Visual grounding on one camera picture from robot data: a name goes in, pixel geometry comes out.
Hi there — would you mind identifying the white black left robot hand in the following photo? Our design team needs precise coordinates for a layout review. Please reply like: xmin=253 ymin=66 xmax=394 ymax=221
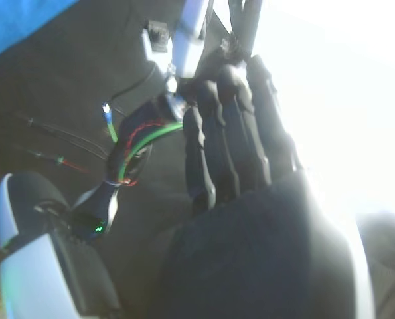
xmin=0 ymin=54 xmax=376 ymax=319

